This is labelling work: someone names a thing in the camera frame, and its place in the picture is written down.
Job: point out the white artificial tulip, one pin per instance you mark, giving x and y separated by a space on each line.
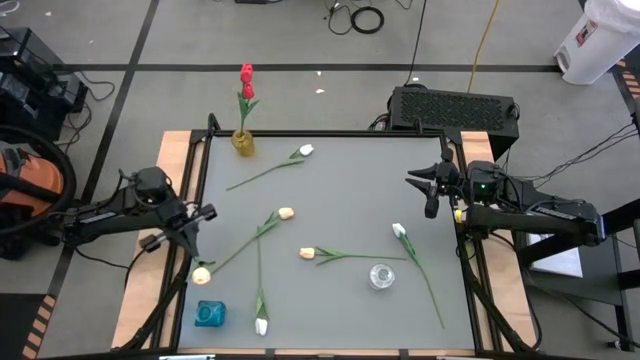
306 149
261 326
398 230

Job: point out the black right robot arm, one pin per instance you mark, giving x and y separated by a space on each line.
550 217

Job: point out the yellow glass vase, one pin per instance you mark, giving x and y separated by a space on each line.
243 144

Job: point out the white printed paper sheet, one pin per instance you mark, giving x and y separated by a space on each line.
560 262

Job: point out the peach artificial tulip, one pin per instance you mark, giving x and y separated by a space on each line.
286 213
201 275
307 253

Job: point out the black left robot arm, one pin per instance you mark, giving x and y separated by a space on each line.
100 220

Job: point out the black equipment stack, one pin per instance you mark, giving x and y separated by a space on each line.
30 85

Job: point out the orange black vacuum cleaner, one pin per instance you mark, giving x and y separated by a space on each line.
35 180

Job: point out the black perforated computer case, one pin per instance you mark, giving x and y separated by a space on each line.
460 102

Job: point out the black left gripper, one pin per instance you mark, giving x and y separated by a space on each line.
181 215

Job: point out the white bin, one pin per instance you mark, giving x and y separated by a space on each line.
600 40

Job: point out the grey table mat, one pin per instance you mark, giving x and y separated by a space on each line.
350 225

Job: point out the black metal table frame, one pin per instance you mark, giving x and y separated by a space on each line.
300 133

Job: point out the clear glass vase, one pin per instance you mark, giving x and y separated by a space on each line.
382 276

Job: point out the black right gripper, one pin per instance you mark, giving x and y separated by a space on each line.
454 181

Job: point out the black orange striped floor mat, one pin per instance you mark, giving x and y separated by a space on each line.
15 325
631 82

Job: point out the black metal stand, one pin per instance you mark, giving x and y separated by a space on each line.
621 300

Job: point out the blue glass vase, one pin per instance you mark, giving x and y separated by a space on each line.
210 314

